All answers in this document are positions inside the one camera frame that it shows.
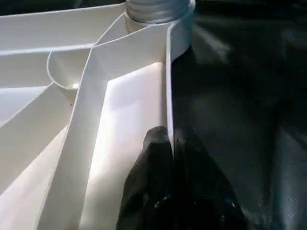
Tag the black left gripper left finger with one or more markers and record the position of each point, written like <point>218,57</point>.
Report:
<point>148,191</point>

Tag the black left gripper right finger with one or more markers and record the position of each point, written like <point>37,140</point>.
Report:
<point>206,191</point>

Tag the white plastic table top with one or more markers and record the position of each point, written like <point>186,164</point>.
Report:
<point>57,120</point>

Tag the white plastic table leg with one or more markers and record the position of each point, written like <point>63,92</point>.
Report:
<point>156,9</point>

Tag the black work mat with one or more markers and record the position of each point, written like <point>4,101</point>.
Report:
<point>259,120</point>

